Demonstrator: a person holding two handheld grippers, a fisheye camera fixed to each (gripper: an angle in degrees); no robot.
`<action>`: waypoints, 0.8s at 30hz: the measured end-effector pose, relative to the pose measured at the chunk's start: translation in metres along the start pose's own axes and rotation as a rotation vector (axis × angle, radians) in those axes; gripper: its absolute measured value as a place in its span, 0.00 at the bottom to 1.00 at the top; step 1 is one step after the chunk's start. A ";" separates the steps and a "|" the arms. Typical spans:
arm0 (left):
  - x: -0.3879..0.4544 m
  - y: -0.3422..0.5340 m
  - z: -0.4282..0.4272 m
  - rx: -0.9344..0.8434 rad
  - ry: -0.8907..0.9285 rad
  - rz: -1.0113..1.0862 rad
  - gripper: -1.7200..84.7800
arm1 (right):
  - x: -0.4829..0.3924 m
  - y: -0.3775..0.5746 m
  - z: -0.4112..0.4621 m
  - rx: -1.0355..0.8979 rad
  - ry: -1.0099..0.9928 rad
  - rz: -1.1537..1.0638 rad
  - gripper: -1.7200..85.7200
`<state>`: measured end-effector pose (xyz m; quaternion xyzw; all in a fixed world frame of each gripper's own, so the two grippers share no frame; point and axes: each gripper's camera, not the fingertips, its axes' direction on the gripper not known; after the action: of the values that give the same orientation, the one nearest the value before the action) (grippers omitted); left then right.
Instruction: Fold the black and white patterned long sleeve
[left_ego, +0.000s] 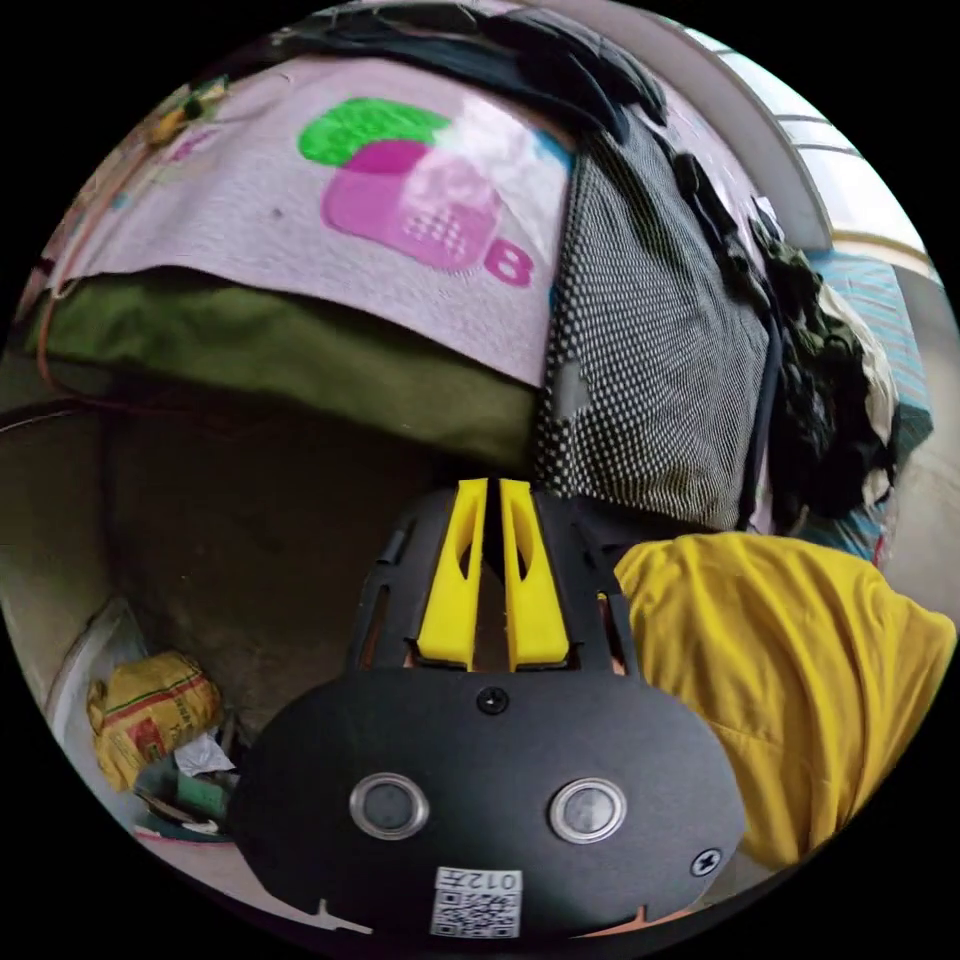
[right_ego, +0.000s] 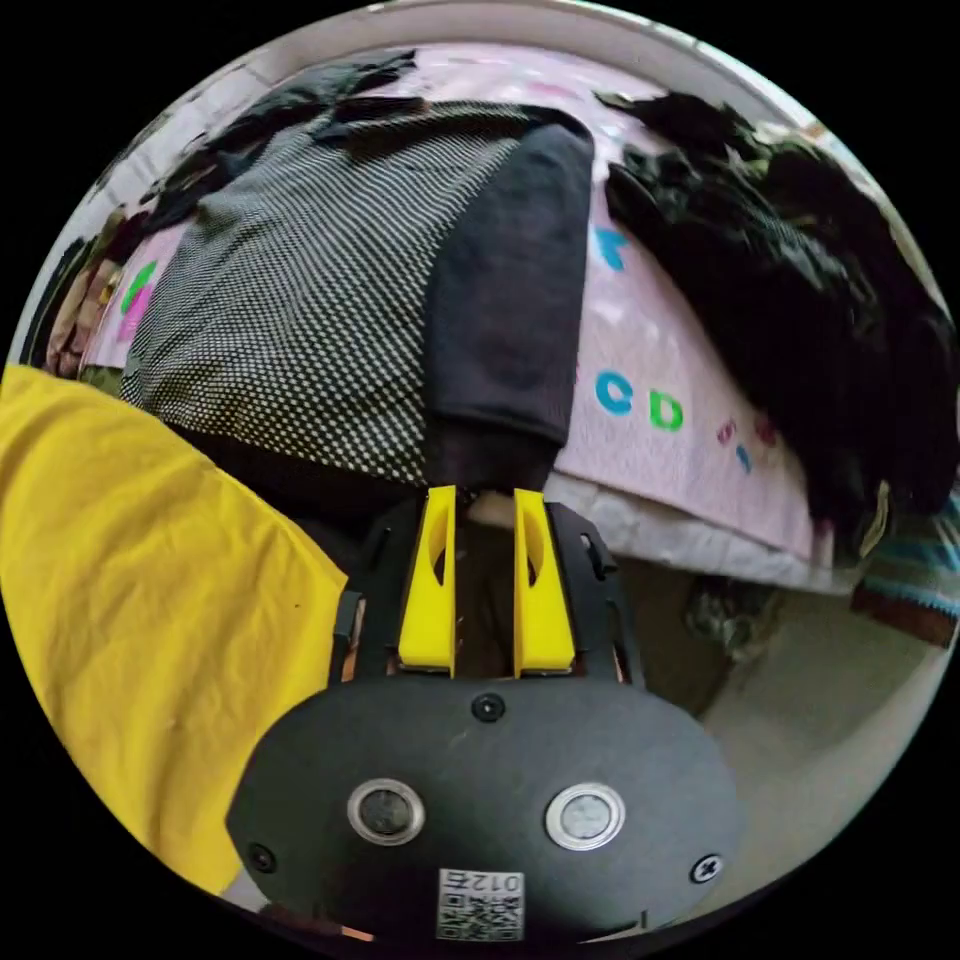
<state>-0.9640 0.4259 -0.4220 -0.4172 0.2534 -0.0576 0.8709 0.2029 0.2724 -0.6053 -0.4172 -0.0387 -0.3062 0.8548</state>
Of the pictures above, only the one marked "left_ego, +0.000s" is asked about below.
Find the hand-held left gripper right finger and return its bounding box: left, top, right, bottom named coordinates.
left=499, top=478, right=571, bottom=673

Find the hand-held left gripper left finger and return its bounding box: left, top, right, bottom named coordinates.
left=416, top=478, right=490, bottom=673

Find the black and white patterned long sleeve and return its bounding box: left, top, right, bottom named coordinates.
left=533, top=119, right=774, bottom=532

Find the person's body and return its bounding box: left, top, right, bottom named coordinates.
left=613, top=530, right=960, bottom=873

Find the yellow woven sack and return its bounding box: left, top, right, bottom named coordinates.
left=85, top=649, right=226, bottom=794

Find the pile of clothes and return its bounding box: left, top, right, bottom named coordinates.
left=262, top=0, right=909, bottom=526

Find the bed with pink printed sheet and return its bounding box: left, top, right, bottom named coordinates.
left=18, top=0, right=939, bottom=560

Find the window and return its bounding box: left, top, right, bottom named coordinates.
left=674, top=22, right=935, bottom=260

